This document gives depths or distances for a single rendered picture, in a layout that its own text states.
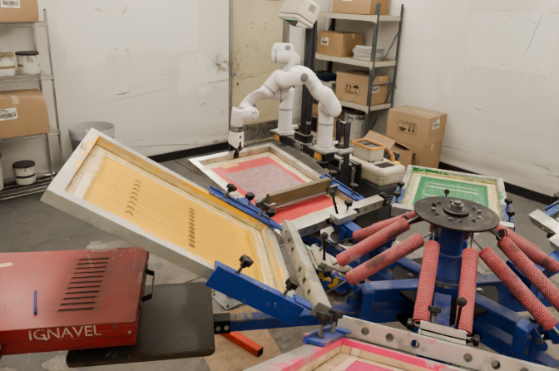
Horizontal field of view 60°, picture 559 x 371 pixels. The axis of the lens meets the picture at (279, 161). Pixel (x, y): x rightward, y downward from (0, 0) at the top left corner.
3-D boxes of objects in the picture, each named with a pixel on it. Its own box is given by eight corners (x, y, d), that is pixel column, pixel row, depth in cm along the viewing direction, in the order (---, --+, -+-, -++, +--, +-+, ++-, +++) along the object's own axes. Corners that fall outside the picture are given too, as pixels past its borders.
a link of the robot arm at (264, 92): (277, 95, 278) (254, 123, 278) (265, 87, 288) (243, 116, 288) (269, 86, 273) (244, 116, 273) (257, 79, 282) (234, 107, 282)
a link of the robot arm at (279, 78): (303, 72, 288) (314, 76, 275) (280, 100, 288) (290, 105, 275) (284, 54, 280) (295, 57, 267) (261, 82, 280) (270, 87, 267)
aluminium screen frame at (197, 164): (187, 165, 270) (188, 159, 268) (269, 148, 306) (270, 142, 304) (275, 239, 218) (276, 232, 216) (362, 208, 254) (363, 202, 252)
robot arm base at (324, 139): (328, 143, 315) (330, 120, 310) (342, 148, 305) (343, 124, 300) (309, 146, 307) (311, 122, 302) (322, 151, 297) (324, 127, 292)
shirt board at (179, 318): (66, 385, 150) (63, 363, 148) (91, 306, 188) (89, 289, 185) (464, 348, 173) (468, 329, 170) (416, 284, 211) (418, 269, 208)
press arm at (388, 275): (247, 210, 280) (247, 200, 278) (255, 207, 283) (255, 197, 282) (433, 318, 190) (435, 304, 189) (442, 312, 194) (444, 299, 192)
